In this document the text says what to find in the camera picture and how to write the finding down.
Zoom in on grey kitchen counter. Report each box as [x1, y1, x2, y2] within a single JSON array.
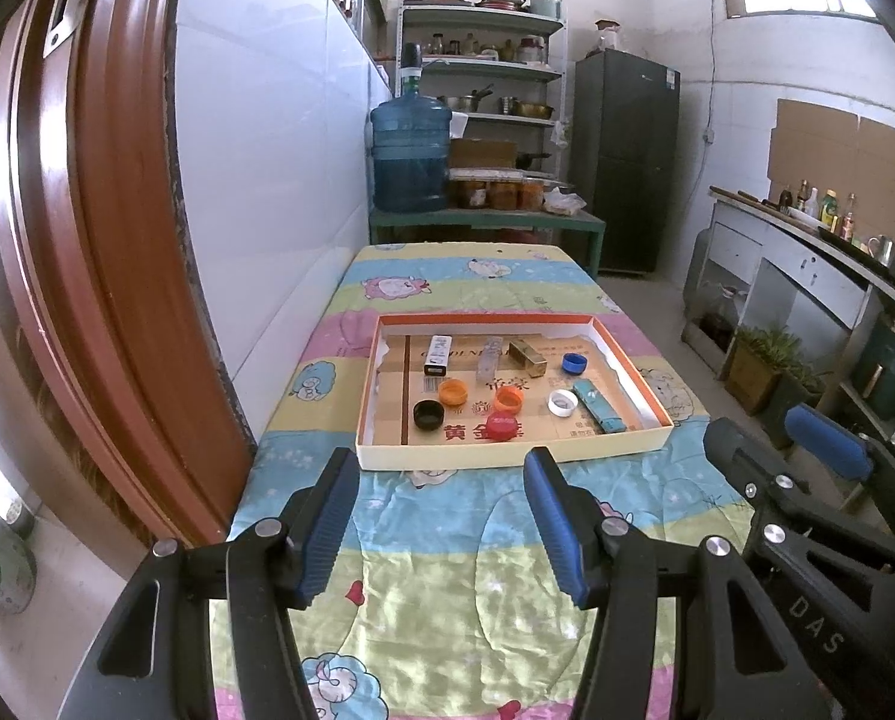
[[683, 184, 895, 466]]

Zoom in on shallow white orange tray box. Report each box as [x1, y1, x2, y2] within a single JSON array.
[[355, 315, 675, 472]]

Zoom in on white plastic bag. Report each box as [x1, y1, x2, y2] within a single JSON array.
[[543, 187, 589, 217]]

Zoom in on row of small jars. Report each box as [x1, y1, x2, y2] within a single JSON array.
[[426, 31, 546, 65]]

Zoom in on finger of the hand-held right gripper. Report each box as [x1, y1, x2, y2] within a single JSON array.
[[785, 403, 895, 541], [704, 416, 895, 575]]

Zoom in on wall cable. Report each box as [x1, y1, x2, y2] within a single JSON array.
[[691, 0, 722, 203]]

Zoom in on flattened cardboard liner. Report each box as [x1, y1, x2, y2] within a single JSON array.
[[372, 331, 658, 445]]

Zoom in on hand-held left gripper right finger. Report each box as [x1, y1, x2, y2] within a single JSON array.
[[523, 446, 839, 720]]

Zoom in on dark green refrigerator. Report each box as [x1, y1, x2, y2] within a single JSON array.
[[571, 49, 681, 275]]

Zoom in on white shelf rack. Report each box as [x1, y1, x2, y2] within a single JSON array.
[[396, 0, 570, 181]]

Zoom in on cardboard sheets on wall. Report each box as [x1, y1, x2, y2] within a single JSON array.
[[766, 97, 895, 215]]

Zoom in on clear plastic box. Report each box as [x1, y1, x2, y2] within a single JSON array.
[[475, 337, 502, 385]]

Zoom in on printed cartoon blanket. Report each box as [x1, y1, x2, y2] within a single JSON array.
[[226, 242, 764, 720]]

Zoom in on brown cardboard box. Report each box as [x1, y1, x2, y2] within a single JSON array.
[[449, 139, 518, 167]]

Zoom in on potted plant in yellow box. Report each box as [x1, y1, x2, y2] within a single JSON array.
[[725, 324, 803, 415]]

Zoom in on dark green kitchen appliance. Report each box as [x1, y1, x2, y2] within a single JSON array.
[[848, 307, 895, 421]]

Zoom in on brown wooden door frame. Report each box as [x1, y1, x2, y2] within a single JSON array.
[[0, 0, 257, 548]]

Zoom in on long teal box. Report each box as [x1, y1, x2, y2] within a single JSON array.
[[573, 381, 627, 436]]

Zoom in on long gold box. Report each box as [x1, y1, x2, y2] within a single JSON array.
[[507, 340, 549, 380]]

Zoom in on green metal table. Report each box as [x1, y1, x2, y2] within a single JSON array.
[[368, 206, 607, 278]]

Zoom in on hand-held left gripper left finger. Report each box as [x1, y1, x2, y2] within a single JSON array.
[[57, 448, 360, 720]]

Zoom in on potted plant in green box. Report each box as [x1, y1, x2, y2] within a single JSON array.
[[762, 364, 831, 451]]

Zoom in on dark water jug pump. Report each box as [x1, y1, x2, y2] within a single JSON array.
[[400, 43, 424, 97]]

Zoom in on large blue water jug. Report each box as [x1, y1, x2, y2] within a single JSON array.
[[370, 94, 452, 212]]

